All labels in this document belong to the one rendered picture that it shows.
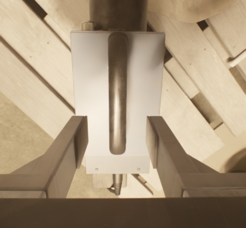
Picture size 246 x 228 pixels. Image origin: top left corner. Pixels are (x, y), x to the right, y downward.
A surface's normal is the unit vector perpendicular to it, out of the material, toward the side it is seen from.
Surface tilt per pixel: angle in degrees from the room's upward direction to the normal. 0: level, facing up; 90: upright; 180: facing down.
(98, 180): 0
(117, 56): 7
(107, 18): 21
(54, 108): 0
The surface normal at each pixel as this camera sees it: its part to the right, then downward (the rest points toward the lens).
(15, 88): 0.02, 0.29
